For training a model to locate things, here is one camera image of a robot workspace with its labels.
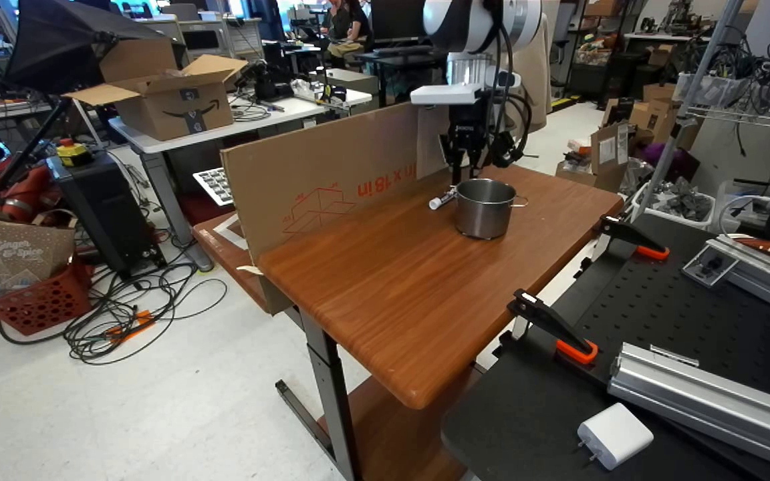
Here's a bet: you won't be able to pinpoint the black perforated breadboard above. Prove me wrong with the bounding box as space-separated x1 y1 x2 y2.
441 210 770 481

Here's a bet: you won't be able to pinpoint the large black orange clamp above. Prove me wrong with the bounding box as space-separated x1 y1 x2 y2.
505 285 602 371

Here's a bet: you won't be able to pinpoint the silver metal pot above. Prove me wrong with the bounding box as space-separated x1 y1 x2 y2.
450 176 521 242

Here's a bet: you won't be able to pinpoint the red plastic basket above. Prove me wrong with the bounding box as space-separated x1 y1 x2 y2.
0 259 96 339

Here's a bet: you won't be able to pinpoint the open cardboard box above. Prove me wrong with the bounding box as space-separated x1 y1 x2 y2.
61 37 251 145

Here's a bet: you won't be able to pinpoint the grey metal table leg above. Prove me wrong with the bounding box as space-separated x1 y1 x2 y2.
272 309 367 481

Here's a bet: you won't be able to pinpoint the checkered calibration board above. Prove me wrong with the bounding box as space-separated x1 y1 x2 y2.
191 164 237 210

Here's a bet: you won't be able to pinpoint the grey office desk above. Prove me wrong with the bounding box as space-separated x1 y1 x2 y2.
104 91 331 273

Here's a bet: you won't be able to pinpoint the stacked small cardboard boxes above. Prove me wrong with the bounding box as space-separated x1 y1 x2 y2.
625 81 701 152

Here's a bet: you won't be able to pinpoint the white power adapter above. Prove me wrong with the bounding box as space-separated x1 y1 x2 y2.
576 400 658 472

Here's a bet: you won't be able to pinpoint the black and silver marker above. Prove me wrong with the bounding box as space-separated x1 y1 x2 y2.
426 182 465 214

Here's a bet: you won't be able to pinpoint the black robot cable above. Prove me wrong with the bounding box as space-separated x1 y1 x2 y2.
478 43 537 174

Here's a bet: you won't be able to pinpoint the wide aluminium extrusion rail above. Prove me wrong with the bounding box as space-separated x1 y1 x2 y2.
604 339 770 481

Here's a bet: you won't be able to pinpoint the black controller tower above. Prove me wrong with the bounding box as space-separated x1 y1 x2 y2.
42 146 153 280

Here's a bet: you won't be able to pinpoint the small black orange clamp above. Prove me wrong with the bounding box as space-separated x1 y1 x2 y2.
598 214 674 265

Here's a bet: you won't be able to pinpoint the brown cardboard divider panel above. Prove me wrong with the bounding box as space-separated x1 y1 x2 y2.
219 98 459 268

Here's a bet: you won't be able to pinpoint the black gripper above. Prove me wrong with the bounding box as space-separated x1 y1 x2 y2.
438 102 498 188

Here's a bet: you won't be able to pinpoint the seated person in dark shirt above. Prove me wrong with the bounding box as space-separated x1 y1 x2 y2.
322 0 371 62

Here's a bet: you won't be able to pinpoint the black photo umbrella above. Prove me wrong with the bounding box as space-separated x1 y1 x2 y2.
0 0 167 98

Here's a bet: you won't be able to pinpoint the slanted grey metal pole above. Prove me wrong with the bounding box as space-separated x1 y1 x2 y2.
637 0 745 225

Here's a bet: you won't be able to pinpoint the orange power strip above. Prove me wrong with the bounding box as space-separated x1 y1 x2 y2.
104 307 157 347

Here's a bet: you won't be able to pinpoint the yellow red emergency stop button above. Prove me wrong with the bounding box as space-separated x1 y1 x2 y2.
53 136 96 170

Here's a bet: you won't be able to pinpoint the brown paper bag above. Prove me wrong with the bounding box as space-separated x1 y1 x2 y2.
0 206 78 307

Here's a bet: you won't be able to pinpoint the black floor cables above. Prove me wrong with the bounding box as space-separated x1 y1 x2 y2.
0 253 232 368

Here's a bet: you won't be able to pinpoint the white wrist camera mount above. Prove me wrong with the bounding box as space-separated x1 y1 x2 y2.
407 81 487 109

